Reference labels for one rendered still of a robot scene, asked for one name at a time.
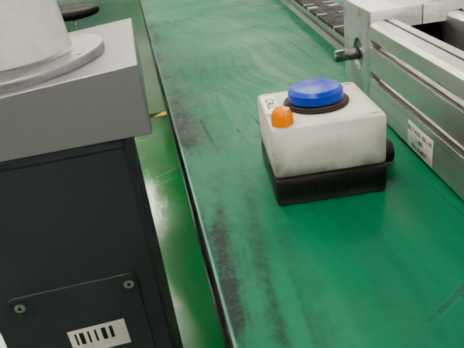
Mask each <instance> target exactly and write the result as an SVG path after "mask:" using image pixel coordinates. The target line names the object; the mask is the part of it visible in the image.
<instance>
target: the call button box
mask: <svg viewBox="0 0 464 348"><path fill-rule="evenodd" d="M340 84H342V86H343V98H342V99H341V100H340V101H337V102H336V103H333V104H329V105H326V106H316V107H305V106H296V105H294V104H292V103H290V102H289V100H288V91H284V92H279V93H271V94H263V95H260V96H258V99H257V105H258V117H259V123H260V135H261V138H262V155H263V160H264V164H265V166H266V169H267V173H268V175H269V179H270V182H271V185H272V188H273V192H274V194H275V198H276V200H277V203H278V204H279V205H287V204H295V203H301V202H309V201H314V200H323V199H327V198H333V197H341V196H346V195H355V194H359V193H368V192H373V191H381V190H384V189H385V188H386V166H385V164H384V163H385V162H392V161H393V159H394V155H395V153H394V145H393V144H392V141H391V140H390V139H386V124H387V117H386V115H385V113H384V112H383V111H382V110H381V109H380V108H379V107H378V106H377V105H375V103H373V101H372V100H370V98H368V96H366V94H364V92H363V91H361V89H359V87H357V85H355V83H353V82H350V81H346V82H344V83H340ZM279 106H288V107H289V108H290V109H291V112H292V113H293V124H292V125H291V126H288V127H285V128H276V127H274V126H272V123H271V114H272V112H273V109H274V108H276V107H279Z"/></svg>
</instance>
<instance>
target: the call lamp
mask: <svg viewBox="0 0 464 348"><path fill-rule="evenodd" d="M271 123H272V126H274V127H276V128H285V127H288V126H291V125H292V124H293V113H292V112H291V109H290V108H289V107H288V106H279V107H276V108H274V109H273V112H272V114H271Z"/></svg>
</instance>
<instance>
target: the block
mask: <svg viewBox="0 0 464 348"><path fill-rule="evenodd" d="M343 5H344V32H345V49H342V50H335V51H334V52H333V58H334V61H335V62H340V61H345V82H346V81H350V82H353V83H355V85H357V87H359V89H361V91H363V92H364V94H366V96H368V98H370V78H374V79H376V80H377V81H378V80H380V78H379V77H378V76H376V75H375V74H374V73H373V72H372V71H370V48H372V47H374V48H375V49H377V50H380V48H381V46H379V45H378V44H377V43H375V42H374V41H372V40H371V39H370V25H371V24H372V23H373V22H379V21H388V20H393V19H397V20H399V21H401V22H403V23H406V24H407V25H409V26H411V27H413V28H415V29H417V30H420V31H422V32H424V33H426V34H428V35H430V36H432V37H435V38H437V39H439V40H441V41H443V42H445V27H446V16H447V14H448V13H449V11H454V10H463V9H464V0H343Z"/></svg>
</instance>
